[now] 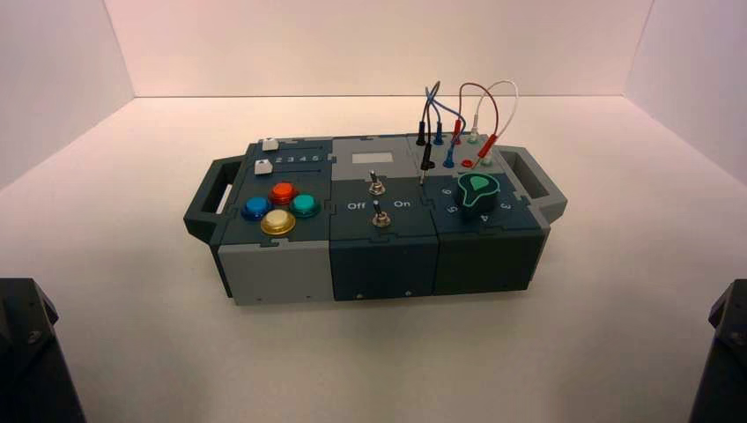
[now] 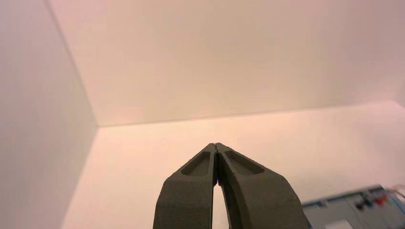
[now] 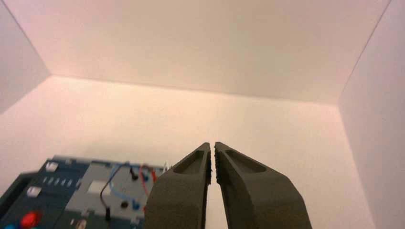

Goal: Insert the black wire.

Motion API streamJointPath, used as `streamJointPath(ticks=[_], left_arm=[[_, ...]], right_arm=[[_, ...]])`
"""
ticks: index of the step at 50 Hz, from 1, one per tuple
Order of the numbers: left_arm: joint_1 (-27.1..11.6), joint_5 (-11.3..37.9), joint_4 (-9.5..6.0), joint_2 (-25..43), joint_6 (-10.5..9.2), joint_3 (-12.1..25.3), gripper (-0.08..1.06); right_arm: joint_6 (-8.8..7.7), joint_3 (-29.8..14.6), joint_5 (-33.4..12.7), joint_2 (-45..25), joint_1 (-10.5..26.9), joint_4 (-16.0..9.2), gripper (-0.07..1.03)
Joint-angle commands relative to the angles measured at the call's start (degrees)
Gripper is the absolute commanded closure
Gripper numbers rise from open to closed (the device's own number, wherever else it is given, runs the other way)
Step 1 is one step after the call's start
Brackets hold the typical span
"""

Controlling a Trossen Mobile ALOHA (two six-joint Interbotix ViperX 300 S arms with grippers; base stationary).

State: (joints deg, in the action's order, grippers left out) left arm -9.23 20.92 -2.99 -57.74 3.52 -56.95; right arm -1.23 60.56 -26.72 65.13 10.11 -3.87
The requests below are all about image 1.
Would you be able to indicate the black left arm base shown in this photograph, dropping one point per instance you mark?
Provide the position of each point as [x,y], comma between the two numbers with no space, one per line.
[29,362]

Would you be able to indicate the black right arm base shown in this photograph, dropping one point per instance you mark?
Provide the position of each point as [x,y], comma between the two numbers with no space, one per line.
[726,362]

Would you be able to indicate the dark teal grey task box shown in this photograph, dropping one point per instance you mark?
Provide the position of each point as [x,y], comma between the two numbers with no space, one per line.
[379,257]

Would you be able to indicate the white display window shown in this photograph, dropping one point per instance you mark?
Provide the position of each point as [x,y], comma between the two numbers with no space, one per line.
[372,158]

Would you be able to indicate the green push button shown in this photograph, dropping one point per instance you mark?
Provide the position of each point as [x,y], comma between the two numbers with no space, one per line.
[303,204]

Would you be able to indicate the red push button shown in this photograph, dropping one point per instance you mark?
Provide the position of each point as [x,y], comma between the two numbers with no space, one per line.
[283,191]

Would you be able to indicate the yellow push button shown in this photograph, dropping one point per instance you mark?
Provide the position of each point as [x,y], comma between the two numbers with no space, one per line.
[278,221]

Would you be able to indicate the black green rotary knob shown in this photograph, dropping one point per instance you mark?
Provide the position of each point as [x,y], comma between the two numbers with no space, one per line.
[478,198]

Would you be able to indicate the blue push button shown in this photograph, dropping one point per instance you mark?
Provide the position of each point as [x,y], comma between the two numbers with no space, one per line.
[255,206]

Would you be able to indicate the large white slider knob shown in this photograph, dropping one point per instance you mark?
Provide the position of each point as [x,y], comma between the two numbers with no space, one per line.
[264,167]

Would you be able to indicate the small white slider knob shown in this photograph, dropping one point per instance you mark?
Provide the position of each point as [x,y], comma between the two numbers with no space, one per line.
[269,143]

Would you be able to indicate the metal toggle switch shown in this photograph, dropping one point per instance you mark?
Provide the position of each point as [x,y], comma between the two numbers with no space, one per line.
[376,188]
[381,220]

